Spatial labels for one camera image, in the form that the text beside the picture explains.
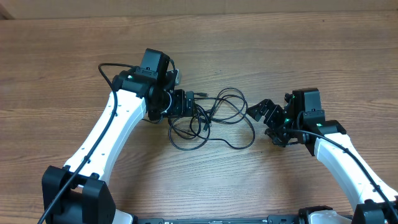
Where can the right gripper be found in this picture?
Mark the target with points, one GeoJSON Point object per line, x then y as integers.
{"type": "Point", "coordinates": [275, 111]}

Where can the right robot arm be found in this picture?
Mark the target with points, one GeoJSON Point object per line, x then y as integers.
{"type": "Point", "coordinates": [302, 121]}

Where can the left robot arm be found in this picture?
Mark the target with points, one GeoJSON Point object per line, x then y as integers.
{"type": "Point", "coordinates": [78, 192]}

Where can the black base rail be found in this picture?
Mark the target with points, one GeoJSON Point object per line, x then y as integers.
{"type": "Point", "coordinates": [270, 219]}

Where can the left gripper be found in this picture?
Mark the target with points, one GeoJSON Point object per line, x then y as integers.
{"type": "Point", "coordinates": [178, 108]}

